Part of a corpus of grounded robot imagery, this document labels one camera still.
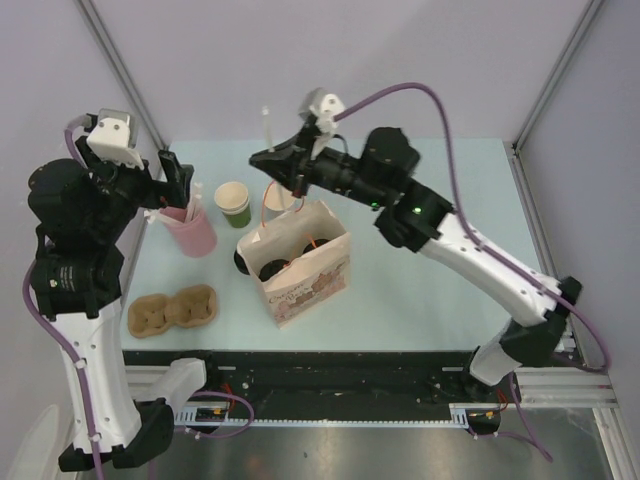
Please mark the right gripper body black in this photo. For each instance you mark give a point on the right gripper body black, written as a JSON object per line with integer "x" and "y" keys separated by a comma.
{"x": 337, "y": 171}

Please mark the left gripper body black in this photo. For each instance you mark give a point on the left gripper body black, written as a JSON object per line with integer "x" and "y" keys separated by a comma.
{"x": 126, "y": 187}

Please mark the white stirrer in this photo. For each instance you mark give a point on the white stirrer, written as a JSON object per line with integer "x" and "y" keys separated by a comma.
{"x": 267, "y": 130}

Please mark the paper bag with orange handles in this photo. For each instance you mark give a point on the paper bag with orange handles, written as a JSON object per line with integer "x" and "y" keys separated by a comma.
{"x": 310, "y": 279}

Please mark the brown pulp cup carrier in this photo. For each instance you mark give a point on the brown pulp cup carrier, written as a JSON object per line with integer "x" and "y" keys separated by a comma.
{"x": 155, "y": 314}

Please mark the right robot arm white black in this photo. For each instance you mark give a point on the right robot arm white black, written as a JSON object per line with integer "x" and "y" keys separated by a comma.
{"x": 413, "y": 216}

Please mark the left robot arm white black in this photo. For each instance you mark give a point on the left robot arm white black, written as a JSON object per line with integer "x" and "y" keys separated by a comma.
{"x": 73, "y": 291}

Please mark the white paper cup stack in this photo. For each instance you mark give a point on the white paper cup stack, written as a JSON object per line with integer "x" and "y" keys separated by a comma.
{"x": 278, "y": 199}

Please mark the bundle of white stirrers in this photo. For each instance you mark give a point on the bundle of white stirrers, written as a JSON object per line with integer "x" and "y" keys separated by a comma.
{"x": 192, "y": 209}

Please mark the green paper cup stack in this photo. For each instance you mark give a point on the green paper cup stack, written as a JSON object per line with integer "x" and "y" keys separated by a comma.
{"x": 232, "y": 198}

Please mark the pink holder cup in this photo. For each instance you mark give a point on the pink holder cup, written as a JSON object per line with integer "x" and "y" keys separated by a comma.
{"x": 196, "y": 238}

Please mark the stack of black lids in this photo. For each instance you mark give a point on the stack of black lids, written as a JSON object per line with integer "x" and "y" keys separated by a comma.
{"x": 240, "y": 263}

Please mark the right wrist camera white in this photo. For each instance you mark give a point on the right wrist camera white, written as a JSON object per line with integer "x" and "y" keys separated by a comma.
{"x": 324, "y": 107}

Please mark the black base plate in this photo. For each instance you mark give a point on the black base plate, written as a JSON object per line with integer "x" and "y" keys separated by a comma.
{"x": 339, "y": 386}

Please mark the white slotted cable duct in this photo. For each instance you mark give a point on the white slotted cable duct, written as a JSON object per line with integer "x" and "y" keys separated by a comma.
{"x": 454, "y": 418}

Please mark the aluminium rail frame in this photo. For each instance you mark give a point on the aluminium rail frame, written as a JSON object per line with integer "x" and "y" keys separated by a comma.
{"x": 564, "y": 387}

